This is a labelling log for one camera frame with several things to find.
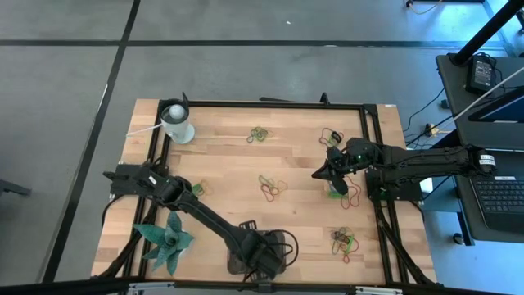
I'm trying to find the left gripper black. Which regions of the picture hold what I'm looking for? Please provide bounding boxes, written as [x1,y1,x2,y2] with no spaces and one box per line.
[239,229,287,282]

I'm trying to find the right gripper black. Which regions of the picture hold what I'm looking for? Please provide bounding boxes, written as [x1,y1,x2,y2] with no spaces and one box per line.
[310,137,386,196]

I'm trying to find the translucent grey plastic bin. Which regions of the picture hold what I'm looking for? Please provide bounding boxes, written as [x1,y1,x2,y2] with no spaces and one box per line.
[226,228,288,276]

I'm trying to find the green artificial succulent plant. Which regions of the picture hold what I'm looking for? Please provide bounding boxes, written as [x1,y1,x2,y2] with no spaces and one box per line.
[133,211,196,276]

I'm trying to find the white cylindrical device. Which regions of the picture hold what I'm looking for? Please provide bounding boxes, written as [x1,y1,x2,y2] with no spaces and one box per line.
[158,100,197,145]

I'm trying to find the black laptop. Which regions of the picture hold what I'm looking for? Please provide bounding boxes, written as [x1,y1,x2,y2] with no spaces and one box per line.
[468,174,524,234]

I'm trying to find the black power adapter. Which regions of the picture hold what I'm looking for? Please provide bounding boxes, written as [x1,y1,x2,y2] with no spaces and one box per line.
[465,55,497,95]

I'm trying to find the black rig crossbeam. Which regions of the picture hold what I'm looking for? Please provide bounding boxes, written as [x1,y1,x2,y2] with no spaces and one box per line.
[0,276,524,295]

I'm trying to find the dark flat monitor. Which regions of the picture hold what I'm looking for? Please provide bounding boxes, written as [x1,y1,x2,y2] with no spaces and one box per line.
[468,85,524,124]

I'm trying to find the black metal pole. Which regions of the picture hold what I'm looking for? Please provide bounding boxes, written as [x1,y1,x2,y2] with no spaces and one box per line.
[449,0,524,66]

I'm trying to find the dark furniture foot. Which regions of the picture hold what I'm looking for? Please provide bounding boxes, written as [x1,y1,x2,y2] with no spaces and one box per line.
[0,179,33,197]

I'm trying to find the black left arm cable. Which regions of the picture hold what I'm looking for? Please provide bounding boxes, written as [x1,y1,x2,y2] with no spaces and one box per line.
[268,228,300,270]

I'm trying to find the black aluminium table frame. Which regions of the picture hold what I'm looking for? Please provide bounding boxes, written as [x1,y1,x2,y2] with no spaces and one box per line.
[92,92,437,288]

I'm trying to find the silver aluminium bracket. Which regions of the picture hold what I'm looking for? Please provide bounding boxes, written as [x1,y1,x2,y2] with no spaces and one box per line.
[355,286,404,295]
[129,281,175,293]

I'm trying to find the black floor cable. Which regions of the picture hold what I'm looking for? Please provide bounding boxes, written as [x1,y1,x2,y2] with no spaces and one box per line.
[403,85,447,136]

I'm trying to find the thin white cable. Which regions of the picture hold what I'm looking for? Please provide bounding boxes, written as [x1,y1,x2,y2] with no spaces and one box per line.
[125,122,164,138]

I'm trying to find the long white cable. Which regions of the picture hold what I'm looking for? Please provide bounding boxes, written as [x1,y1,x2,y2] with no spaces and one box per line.
[444,65,524,124]

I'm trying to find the yellow floor cable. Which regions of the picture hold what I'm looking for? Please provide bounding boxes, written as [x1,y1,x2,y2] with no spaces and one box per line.
[404,0,445,16]

